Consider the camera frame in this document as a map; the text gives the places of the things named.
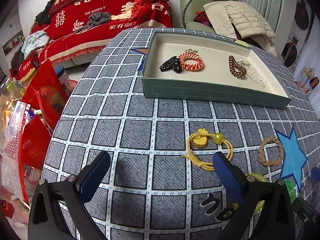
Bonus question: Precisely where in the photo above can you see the yellow cord hair tie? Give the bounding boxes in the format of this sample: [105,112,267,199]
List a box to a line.
[182,128,234,172]

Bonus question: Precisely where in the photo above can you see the green jewelry tray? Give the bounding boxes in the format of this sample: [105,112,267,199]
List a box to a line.
[142,31,292,109]

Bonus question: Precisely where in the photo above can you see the orange spiral hair tie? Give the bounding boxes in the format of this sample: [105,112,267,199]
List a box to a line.
[177,51,205,72]

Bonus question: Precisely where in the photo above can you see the beige down jacket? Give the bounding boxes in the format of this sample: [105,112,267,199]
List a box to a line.
[203,1,277,56]

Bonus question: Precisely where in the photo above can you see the light patterned folded blanket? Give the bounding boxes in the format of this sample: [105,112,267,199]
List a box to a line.
[21,30,50,60]

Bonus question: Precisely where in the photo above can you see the green plastic bangle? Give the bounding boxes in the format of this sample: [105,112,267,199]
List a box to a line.
[284,179,297,202]

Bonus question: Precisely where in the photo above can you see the black hair claw clip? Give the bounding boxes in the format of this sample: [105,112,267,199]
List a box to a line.
[159,56,182,74]

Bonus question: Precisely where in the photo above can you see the grey checked tablecloth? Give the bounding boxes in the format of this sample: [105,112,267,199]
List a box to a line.
[42,29,319,239]

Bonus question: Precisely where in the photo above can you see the red gift bag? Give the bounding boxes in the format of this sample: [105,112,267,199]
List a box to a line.
[22,60,68,130]

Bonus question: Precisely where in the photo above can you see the black clothing on sofa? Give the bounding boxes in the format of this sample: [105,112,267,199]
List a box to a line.
[35,0,56,25]

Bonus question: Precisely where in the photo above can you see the grey clothing on sofa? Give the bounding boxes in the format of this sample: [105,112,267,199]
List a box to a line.
[74,12,111,33]

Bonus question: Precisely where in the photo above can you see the red covered sofa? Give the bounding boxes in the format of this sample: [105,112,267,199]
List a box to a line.
[9,0,172,80]

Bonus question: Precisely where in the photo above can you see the brown braided bracelet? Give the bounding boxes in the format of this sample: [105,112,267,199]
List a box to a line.
[258,135,284,168]

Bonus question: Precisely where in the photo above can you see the clear plastic bag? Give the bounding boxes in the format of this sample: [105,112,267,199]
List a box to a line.
[1,101,42,204]

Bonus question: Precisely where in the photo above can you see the washing machine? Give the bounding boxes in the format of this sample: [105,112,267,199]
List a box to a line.
[281,0,314,69]

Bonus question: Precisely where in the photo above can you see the brown spiral hair tie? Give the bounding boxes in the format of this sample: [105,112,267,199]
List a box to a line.
[228,55,247,78]

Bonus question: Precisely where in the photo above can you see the gold spiral hair tie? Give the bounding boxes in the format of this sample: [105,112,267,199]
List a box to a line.
[232,171,270,212]

